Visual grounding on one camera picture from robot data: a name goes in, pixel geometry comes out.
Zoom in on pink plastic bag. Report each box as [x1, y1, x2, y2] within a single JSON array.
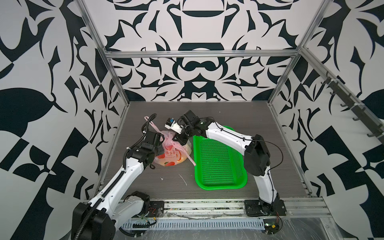
[[150, 122, 196, 167]]

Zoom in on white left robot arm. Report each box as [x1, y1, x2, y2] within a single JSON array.
[[71, 114, 165, 240]]

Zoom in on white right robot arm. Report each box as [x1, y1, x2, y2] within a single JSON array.
[[165, 110, 286, 217]]

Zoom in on green plastic perforated basket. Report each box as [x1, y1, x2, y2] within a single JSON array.
[[193, 136, 248, 191]]

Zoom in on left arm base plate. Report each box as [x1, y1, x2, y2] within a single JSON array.
[[134, 201, 165, 218]]

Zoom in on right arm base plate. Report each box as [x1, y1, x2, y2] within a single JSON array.
[[244, 197, 287, 217]]

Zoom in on white slotted cable duct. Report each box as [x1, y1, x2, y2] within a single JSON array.
[[122, 219, 265, 231]]

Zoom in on aluminium frame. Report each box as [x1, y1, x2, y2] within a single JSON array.
[[71, 0, 384, 240]]

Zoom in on grey hook rail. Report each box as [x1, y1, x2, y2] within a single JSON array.
[[322, 71, 384, 145]]

